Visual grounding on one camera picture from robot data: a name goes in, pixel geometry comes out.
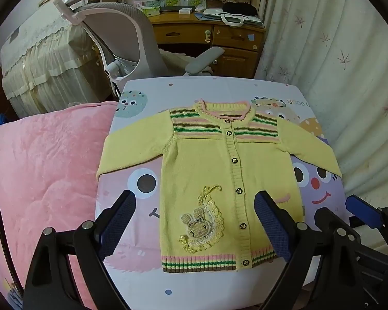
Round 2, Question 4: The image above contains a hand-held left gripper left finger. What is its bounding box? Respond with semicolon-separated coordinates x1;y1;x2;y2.
23;190;139;310

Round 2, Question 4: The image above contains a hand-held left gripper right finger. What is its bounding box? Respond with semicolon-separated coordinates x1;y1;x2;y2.
253;190;376;310

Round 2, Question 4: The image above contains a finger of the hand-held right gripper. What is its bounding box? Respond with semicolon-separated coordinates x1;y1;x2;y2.
354;232;388;310
345;195;388;233

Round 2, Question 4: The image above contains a yellow knit cardigan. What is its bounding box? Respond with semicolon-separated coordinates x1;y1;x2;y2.
96;98;342;273

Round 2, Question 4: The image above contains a cartoon printed sheet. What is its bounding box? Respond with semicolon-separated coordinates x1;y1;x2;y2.
95;77;347;310

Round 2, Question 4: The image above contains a pink blanket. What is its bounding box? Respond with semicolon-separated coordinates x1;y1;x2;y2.
0;100;125;310

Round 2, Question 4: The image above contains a cream seat cushion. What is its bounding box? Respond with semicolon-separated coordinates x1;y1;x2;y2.
159;49;195;75

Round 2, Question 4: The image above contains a white leaf print curtain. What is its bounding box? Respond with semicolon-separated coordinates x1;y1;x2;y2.
254;0;388;202

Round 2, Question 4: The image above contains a cream lace furniture cover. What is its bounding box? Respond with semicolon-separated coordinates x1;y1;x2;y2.
0;5;112;118

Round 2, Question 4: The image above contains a grey office chair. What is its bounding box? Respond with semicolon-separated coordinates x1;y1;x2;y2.
53;0;225;101

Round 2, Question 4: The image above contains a wooden desk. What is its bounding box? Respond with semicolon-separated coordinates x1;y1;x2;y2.
100;0;267;79

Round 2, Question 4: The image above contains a white tote bag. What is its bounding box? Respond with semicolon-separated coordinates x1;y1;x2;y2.
202;8;263;28

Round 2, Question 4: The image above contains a black cloth bag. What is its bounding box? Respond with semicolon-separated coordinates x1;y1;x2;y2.
222;2;258;17

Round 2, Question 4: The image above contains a black cable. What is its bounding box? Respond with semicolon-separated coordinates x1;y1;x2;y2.
0;174;24;299

